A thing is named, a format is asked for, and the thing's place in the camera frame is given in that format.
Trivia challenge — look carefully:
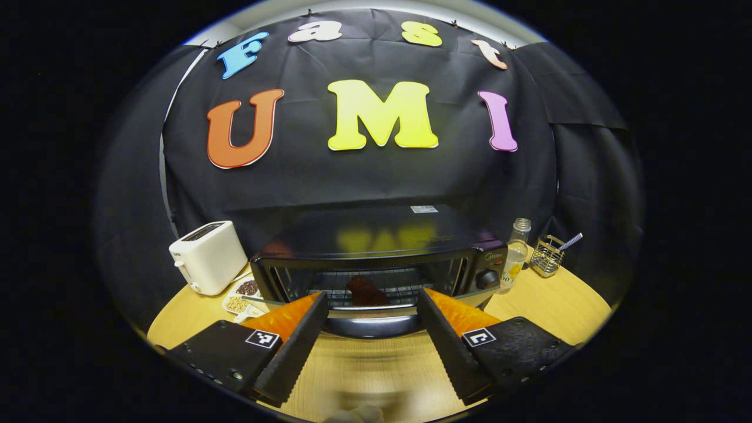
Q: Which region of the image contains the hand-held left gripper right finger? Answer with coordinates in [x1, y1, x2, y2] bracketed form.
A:
[416, 287, 579, 406]

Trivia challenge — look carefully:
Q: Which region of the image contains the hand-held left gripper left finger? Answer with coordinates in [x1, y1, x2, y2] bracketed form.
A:
[156, 291, 330, 407]

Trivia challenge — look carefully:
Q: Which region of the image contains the brown meat piece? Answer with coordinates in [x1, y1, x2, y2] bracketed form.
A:
[347, 276, 388, 307]

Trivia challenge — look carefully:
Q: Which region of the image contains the black electric oven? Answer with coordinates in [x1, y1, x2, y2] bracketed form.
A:
[250, 203, 509, 340]

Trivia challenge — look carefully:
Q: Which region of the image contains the white divided snack dish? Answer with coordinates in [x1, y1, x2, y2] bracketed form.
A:
[222, 277, 266, 323]

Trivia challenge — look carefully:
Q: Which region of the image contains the clear glass bottle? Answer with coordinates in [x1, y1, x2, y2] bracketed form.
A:
[499, 217, 532, 294]

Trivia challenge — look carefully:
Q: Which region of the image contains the white toaster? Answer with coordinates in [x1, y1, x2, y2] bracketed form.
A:
[169, 220, 249, 296]

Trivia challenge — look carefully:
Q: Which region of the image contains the wire mesh holder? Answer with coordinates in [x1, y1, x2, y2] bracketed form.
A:
[530, 235, 566, 278]

